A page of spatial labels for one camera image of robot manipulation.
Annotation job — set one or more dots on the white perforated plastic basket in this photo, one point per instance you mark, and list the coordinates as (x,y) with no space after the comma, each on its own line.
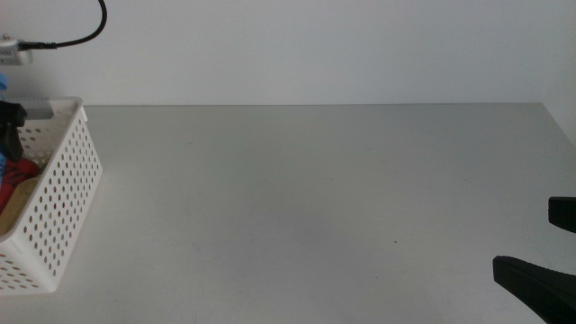
(58,216)

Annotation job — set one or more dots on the yellow tea bottle green label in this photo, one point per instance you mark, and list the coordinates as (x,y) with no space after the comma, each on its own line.
(18,202)

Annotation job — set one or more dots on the red soda can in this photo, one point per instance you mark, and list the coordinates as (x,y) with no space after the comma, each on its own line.
(20,173)

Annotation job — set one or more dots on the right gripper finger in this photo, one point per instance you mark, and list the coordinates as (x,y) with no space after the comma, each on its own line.
(564,213)
(544,292)

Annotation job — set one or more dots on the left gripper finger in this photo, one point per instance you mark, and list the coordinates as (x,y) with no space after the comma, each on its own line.
(9,117)

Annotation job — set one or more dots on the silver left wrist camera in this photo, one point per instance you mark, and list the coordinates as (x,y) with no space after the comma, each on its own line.
(13,51)

